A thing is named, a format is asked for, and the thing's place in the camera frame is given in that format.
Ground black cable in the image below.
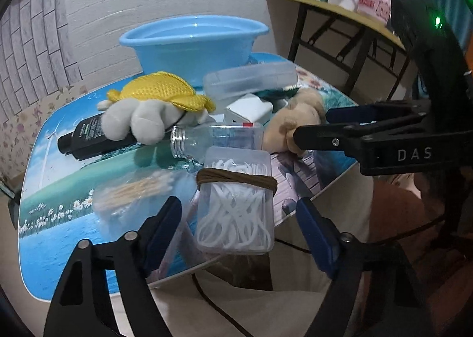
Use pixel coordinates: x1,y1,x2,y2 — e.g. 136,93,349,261
190,236,311,337

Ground clear plastic bottle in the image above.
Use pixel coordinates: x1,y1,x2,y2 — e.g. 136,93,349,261
170,123,271,175

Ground cotton swab bag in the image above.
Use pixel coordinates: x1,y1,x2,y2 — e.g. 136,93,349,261
92,168,196,219

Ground yellow top folding table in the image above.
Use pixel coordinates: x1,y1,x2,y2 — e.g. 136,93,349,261
266,0,418,102

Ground white charger block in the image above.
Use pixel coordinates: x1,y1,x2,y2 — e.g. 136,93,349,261
224,94,273,125

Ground translucent plastic case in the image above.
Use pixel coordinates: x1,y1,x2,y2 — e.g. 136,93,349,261
203,61,298,101

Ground brown plush toy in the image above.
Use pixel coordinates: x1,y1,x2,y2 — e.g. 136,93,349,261
262,87,325,157

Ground green sachet packet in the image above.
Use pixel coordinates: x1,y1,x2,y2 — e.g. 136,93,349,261
255,85,299,101

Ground floss pick box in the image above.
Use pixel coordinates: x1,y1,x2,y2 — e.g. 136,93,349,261
195,146,277,255

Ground blue plastic basin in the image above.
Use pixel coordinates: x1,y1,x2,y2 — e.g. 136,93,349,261
119,15,269,80

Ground black shampoo bottle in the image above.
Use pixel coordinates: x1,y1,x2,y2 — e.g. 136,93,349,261
57,114,137,160

